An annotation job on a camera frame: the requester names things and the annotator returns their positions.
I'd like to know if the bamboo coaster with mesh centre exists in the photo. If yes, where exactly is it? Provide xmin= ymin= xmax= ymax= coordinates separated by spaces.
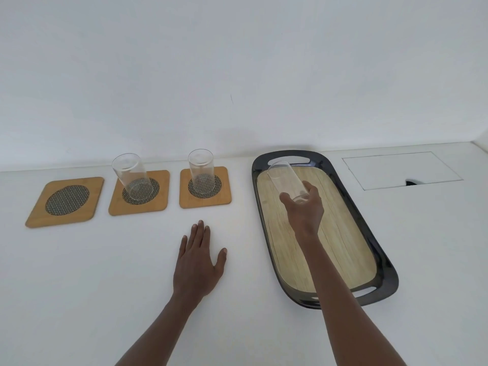
xmin=179 ymin=167 xmax=232 ymax=209
xmin=25 ymin=177 xmax=104 ymax=228
xmin=108 ymin=170 xmax=170 ymax=216

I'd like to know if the person's right hand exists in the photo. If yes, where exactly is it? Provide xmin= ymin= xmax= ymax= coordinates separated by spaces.
xmin=279 ymin=181 xmax=325 ymax=241

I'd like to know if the clear drinking glass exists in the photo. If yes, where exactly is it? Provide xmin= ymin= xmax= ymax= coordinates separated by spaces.
xmin=112 ymin=152 xmax=152 ymax=200
xmin=188 ymin=149 xmax=214 ymax=193
xmin=268 ymin=161 xmax=312 ymax=206

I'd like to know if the person's left forearm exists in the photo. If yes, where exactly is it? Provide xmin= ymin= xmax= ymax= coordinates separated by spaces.
xmin=114 ymin=293 xmax=207 ymax=366

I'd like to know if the person's left hand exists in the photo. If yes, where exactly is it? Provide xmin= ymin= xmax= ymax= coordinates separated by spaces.
xmin=173 ymin=220 xmax=228 ymax=304

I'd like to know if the person's right forearm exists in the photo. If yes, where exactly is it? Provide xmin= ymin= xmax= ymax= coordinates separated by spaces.
xmin=295 ymin=232 xmax=398 ymax=366

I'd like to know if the white table cable hatch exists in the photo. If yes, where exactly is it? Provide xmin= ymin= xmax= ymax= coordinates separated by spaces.
xmin=342 ymin=151 xmax=464 ymax=191

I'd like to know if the black tray with wood inlay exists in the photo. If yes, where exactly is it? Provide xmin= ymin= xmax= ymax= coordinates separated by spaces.
xmin=251 ymin=150 xmax=400 ymax=310

